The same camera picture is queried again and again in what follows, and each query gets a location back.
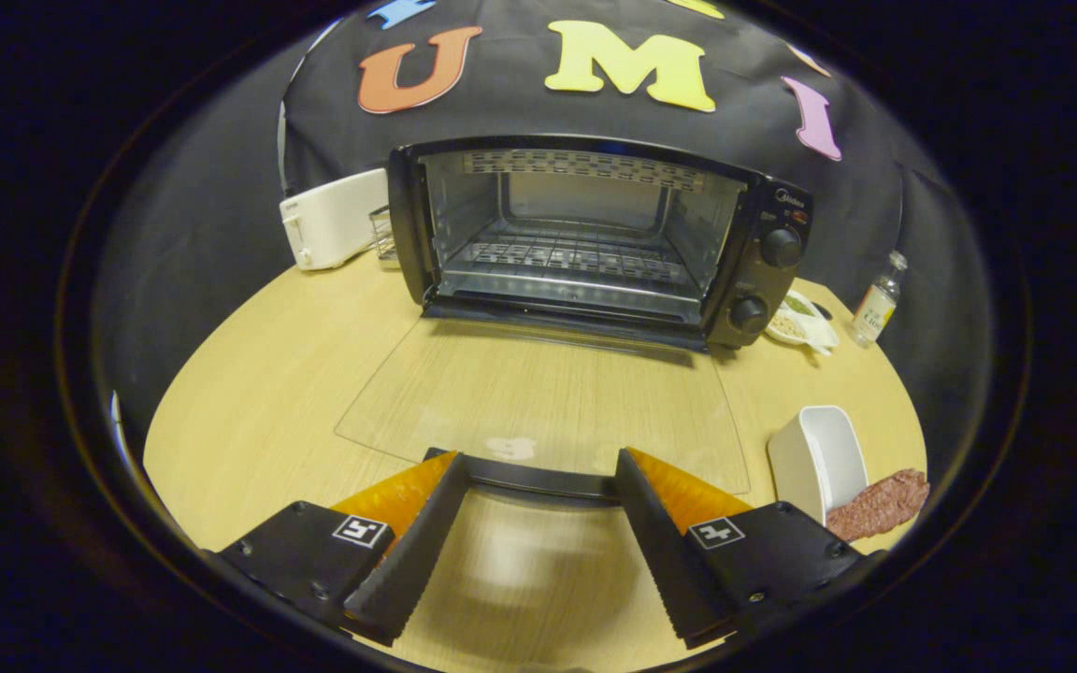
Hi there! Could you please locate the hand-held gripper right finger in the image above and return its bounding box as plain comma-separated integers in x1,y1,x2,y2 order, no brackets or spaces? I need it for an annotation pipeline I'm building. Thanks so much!
613,447,885,652

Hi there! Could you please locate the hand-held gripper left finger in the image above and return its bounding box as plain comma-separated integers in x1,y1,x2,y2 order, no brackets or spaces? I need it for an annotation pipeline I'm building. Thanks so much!
211,449,472,648

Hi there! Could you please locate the red meat steak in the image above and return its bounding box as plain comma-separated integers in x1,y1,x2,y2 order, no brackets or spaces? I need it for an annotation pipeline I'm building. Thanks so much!
824,468,932,544

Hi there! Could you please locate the black toaster oven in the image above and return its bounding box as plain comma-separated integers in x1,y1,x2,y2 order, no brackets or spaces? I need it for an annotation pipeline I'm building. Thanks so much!
333,136,815,508

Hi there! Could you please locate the white bread toaster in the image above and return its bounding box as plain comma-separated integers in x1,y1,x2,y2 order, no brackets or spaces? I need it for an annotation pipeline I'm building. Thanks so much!
279,168,392,272

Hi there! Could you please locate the white rectangular plate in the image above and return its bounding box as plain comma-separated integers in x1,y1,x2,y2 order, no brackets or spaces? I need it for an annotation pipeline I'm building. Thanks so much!
767,405,870,526

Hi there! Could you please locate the white seasoning dish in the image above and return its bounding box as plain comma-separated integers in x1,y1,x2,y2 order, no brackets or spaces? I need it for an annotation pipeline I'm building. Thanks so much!
765,290,840,356

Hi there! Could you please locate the small clear glass bottle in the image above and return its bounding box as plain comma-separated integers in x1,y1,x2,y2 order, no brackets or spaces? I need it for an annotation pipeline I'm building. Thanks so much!
852,250,909,349

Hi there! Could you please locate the black backdrop cloth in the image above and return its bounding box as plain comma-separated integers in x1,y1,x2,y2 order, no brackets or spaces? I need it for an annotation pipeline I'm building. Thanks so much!
90,0,998,487

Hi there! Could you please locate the small wire rack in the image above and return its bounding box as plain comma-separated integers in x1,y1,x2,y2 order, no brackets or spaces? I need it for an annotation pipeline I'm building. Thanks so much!
368,206,401,267

